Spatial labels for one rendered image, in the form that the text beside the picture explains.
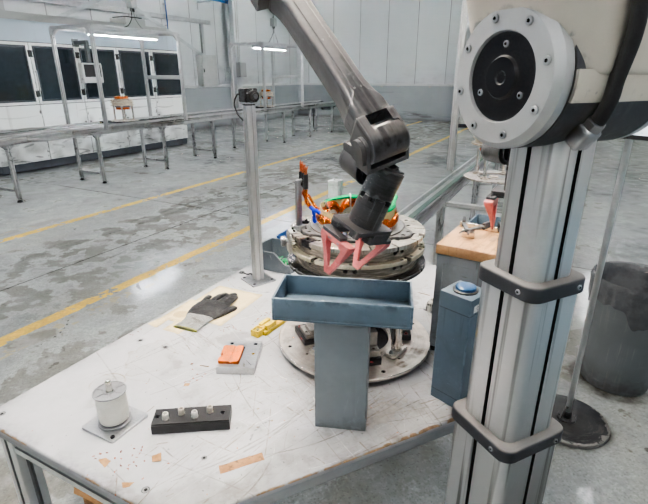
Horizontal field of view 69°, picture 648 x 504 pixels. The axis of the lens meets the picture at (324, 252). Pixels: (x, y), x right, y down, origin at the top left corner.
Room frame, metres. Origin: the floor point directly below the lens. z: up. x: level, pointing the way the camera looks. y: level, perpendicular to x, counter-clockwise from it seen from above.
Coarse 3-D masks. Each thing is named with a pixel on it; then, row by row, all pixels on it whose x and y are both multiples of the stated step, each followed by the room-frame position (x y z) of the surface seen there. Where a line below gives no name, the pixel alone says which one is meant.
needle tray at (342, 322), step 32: (288, 288) 0.84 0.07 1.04; (320, 288) 0.83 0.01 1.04; (352, 288) 0.82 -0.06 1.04; (384, 288) 0.82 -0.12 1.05; (288, 320) 0.74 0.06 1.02; (320, 320) 0.73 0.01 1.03; (352, 320) 0.72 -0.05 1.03; (384, 320) 0.71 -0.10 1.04; (320, 352) 0.74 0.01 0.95; (352, 352) 0.73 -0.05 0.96; (320, 384) 0.74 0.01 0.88; (352, 384) 0.73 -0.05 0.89; (320, 416) 0.74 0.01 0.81; (352, 416) 0.73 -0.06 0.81
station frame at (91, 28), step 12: (84, 24) 6.53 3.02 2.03; (96, 24) 6.57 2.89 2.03; (180, 48) 7.86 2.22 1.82; (96, 60) 6.49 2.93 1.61; (144, 60) 8.20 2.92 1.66; (180, 60) 7.83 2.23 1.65; (60, 72) 6.86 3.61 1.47; (96, 72) 6.48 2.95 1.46; (144, 72) 8.19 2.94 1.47; (180, 72) 7.83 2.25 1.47; (60, 84) 6.84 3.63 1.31
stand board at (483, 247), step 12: (456, 228) 1.14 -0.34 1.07; (444, 240) 1.05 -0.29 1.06; (456, 240) 1.05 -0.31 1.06; (468, 240) 1.05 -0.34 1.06; (480, 240) 1.05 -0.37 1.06; (492, 240) 1.05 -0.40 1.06; (444, 252) 1.01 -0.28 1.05; (456, 252) 1.00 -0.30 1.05; (468, 252) 0.98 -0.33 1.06; (480, 252) 0.97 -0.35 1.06; (492, 252) 0.97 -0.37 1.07
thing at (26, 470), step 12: (12, 444) 0.76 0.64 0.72; (12, 456) 0.76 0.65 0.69; (24, 456) 0.74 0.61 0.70; (12, 468) 0.77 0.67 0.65; (24, 468) 0.77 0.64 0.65; (36, 468) 0.79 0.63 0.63; (48, 468) 0.71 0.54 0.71; (24, 480) 0.76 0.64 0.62; (36, 480) 0.78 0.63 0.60; (72, 480) 0.68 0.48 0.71; (24, 492) 0.76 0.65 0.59; (36, 492) 0.78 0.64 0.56; (48, 492) 0.79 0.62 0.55; (84, 492) 0.66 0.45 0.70; (96, 492) 0.65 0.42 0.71
